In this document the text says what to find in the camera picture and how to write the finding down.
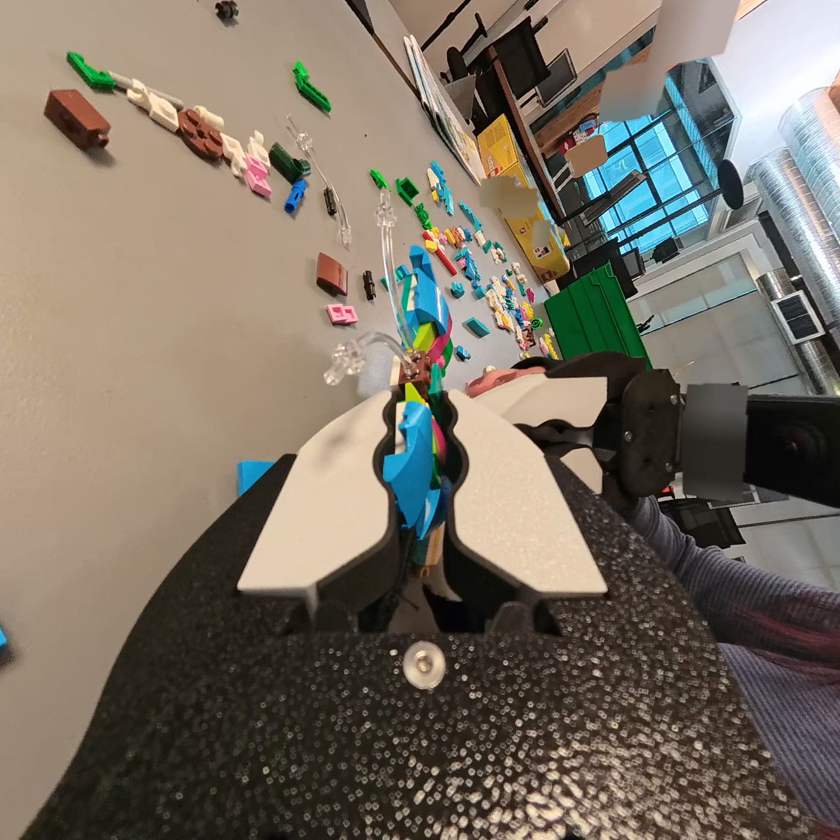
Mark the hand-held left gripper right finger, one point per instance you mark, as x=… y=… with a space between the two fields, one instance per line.
x=525 y=525

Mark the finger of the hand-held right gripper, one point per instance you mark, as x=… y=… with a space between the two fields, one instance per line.
x=587 y=466
x=564 y=397

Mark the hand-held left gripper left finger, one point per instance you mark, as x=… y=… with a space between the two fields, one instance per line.
x=315 y=525

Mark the colourful lego butterfly model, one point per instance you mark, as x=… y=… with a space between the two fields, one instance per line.
x=417 y=459

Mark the person's right forearm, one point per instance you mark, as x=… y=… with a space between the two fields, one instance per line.
x=754 y=610

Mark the blue lego piece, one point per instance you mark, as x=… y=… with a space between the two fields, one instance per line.
x=254 y=478
x=3 y=643

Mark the pile of mixed lego parts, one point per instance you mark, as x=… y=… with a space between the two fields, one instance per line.
x=485 y=275

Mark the pink lego plate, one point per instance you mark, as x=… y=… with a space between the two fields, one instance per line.
x=258 y=176
x=342 y=314

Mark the black lego pin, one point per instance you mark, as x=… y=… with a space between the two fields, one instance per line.
x=369 y=285
x=226 y=8
x=329 y=201

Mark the yellow lego box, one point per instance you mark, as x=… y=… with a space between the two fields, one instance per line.
x=518 y=170

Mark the brown curved lego slope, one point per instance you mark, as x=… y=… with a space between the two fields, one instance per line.
x=333 y=274

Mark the lego instruction booklet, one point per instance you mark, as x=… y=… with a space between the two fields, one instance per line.
x=459 y=141

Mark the blue lego pin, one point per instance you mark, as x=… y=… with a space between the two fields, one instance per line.
x=296 y=195

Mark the dark green lego piece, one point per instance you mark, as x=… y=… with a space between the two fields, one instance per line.
x=287 y=163

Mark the clear lego antenna piece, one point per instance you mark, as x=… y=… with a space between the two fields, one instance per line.
x=300 y=139

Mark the brown lego brick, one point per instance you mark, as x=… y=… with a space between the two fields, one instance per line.
x=75 y=117

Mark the person's right hand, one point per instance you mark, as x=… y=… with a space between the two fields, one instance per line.
x=502 y=382

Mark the green plastic crate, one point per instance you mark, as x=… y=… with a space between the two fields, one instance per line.
x=590 y=315

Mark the tan wooden chair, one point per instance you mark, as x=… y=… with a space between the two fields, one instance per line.
x=586 y=154

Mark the black round lamp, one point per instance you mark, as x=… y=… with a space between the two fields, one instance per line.
x=730 y=184

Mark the black monitor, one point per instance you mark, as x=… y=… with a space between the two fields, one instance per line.
x=522 y=49
x=558 y=79

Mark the black office chair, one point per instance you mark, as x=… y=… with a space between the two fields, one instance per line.
x=459 y=59

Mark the white wall vent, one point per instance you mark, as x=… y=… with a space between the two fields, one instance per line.
x=797 y=316

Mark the silver ventilation duct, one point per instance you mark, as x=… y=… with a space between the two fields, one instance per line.
x=814 y=197

